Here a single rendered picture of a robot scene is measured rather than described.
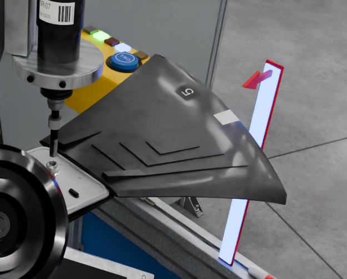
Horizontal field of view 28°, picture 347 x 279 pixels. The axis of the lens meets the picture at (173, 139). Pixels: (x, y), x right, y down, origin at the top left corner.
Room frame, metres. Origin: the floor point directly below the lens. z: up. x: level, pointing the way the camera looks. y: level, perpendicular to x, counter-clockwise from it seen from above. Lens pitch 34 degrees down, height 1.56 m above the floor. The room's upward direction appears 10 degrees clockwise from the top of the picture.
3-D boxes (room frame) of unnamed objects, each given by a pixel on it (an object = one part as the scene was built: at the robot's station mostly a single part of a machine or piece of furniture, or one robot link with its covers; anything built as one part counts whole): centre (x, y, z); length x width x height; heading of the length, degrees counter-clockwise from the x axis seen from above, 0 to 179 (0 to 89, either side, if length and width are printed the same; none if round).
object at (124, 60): (0.91, 0.09, 1.08); 0.04 x 0.04 x 0.02
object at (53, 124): (0.47, 0.10, 1.24); 0.01 x 0.01 x 0.05
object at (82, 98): (0.94, 0.13, 1.02); 0.16 x 0.10 x 0.11; 54
